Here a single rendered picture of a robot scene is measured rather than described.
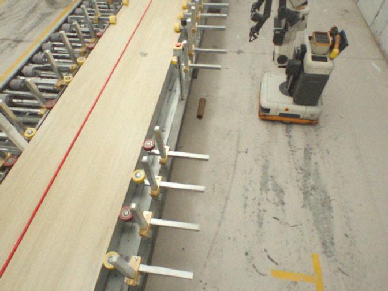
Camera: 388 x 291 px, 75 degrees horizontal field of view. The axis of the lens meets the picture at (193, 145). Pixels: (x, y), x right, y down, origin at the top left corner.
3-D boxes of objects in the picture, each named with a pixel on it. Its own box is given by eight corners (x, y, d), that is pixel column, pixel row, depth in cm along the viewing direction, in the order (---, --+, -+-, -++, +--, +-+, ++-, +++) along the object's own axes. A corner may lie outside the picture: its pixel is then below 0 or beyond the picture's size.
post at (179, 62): (185, 96, 231) (182, 52, 196) (184, 100, 228) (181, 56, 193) (181, 96, 232) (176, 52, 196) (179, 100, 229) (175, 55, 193)
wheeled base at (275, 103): (312, 90, 329) (319, 74, 309) (316, 126, 291) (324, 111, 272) (259, 85, 339) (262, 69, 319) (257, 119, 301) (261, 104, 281)
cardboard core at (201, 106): (205, 97, 321) (202, 115, 303) (205, 102, 327) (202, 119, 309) (199, 97, 322) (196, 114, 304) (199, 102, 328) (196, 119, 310)
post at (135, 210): (153, 235, 162) (137, 202, 124) (152, 241, 159) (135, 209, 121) (148, 234, 162) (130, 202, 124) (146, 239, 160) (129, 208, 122)
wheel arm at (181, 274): (193, 273, 134) (193, 272, 131) (192, 280, 132) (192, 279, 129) (115, 261, 139) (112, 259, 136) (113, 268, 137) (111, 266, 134)
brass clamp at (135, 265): (144, 259, 140) (142, 257, 136) (137, 286, 131) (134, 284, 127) (133, 257, 140) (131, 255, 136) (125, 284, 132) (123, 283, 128)
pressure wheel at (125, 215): (124, 228, 149) (119, 220, 140) (123, 215, 154) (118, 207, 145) (137, 224, 150) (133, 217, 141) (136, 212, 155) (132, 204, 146)
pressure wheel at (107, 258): (111, 275, 134) (104, 271, 125) (108, 260, 138) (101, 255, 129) (126, 268, 135) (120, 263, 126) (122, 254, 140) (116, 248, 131)
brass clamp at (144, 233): (154, 215, 154) (153, 212, 150) (148, 237, 146) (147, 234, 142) (144, 214, 154) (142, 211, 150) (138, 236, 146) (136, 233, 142)
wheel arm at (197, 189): (204, 189, 164) (204, 186, 160) (204, 193, 162) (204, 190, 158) (140, 181, 169) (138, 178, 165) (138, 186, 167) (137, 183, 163)
